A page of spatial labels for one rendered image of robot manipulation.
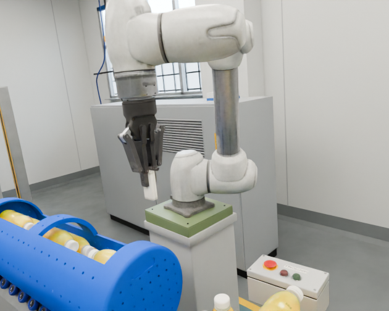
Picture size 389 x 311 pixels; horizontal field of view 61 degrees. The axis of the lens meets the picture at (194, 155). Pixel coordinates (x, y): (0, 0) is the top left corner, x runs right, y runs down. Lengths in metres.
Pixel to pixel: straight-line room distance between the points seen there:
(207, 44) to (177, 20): 0.07
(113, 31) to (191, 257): 1.03
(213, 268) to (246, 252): 1.22
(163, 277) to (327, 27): 2.89
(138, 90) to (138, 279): 0.47
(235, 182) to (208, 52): 0.86
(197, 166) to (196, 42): 0.87
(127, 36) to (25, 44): 5.61
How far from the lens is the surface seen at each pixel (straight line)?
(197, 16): 0.68
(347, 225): 3.68
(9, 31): 6.26
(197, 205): 1.53
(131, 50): 0.70
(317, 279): 0.99
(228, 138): 1.37
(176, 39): 0.68
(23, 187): 2.24
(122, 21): 0.71
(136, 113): 0.72
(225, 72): 1.26
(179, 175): 1.47
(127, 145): 0.73
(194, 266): 1.51
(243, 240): 2.74
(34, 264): 1.12
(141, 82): 0.71
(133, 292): 0.90
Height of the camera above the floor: 1.65
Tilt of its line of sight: 13 degrees down
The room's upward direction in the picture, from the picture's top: 5 degrees counter-clockwise
